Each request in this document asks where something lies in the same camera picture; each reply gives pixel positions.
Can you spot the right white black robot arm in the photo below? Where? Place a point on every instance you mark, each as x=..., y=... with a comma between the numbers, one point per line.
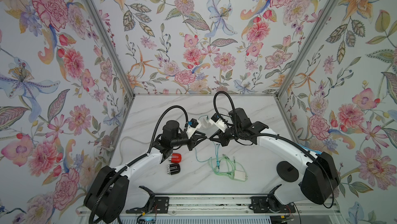
x=306, y=174

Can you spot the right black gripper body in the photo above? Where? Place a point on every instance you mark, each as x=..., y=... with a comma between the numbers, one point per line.
x=225, y=136

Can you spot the blue microphone on stand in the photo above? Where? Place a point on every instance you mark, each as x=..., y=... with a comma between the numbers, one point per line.
x=294, y=161

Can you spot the black mounting plate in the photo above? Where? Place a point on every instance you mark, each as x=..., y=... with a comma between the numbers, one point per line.
x=269, y=204
x=143, y=200

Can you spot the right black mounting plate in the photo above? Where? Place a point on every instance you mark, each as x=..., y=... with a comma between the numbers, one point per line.
x=269, y=204

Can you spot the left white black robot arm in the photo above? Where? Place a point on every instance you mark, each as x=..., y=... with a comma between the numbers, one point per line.
x=107, y=195

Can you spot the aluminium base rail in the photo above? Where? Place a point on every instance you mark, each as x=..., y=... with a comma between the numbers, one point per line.
x=228, y=205

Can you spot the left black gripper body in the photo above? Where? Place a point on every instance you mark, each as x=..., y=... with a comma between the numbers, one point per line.
x=191, y=141

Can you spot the black electric shaver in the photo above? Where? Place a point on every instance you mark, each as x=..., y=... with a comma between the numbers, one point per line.
x=173, y=169

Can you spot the red electric shaver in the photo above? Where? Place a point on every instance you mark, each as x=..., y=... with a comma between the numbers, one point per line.
x=175, y=158

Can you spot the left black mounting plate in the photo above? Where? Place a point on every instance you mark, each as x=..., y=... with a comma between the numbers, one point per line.
x=143, y=200

